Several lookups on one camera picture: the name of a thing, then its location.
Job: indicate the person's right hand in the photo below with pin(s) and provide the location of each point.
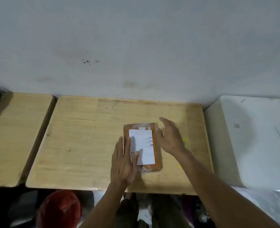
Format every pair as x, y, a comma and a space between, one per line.
172, 140

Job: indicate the person's left hand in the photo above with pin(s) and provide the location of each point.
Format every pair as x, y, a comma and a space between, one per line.
122, 167

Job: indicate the person's left thumb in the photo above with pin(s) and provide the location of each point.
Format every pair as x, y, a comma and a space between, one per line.
135, 158

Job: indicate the person's right thumb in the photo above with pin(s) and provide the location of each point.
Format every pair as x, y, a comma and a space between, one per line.
159, 134

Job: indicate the orange parcel with white label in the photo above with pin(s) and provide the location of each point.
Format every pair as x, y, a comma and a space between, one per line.
144, 144

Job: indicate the person's right forearm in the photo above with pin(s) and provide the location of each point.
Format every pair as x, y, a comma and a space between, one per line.
216, 189

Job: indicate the person's left forearm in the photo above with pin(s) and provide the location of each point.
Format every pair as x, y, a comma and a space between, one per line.
105, 206

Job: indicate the yellow marker pen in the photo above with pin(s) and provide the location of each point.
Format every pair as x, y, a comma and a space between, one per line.
185, 142

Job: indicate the person's left leg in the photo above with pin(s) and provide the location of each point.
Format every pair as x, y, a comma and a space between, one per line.
128, 211

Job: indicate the person's leg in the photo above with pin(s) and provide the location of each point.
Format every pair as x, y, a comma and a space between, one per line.
128, 211
166, 211

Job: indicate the person's right leg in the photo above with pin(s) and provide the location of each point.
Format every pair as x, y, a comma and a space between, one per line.
166, 211

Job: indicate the red plastic stool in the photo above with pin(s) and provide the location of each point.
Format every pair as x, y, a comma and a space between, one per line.
59, 210

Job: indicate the white table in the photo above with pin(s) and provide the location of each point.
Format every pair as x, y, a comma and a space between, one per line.
254, 142

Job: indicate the small wooden table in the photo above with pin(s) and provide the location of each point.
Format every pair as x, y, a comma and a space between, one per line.
14, 137

